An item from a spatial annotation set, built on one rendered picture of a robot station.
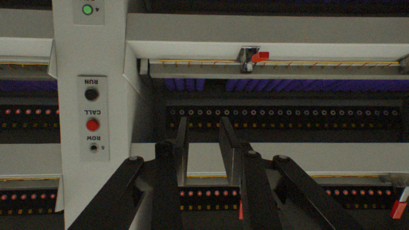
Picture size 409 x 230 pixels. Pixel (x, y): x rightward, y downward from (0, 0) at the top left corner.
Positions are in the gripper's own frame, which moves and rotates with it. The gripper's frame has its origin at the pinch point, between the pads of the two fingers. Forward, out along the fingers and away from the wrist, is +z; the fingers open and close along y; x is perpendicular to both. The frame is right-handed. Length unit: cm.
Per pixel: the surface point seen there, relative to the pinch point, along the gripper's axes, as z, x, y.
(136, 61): 19.2, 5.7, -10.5
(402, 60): 18.7, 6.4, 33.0
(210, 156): 12.6, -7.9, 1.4
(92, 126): 12.3, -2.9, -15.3
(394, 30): 16.4, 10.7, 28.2
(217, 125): 27.9, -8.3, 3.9
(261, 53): 9.4, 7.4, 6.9
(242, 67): 16.8, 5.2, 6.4
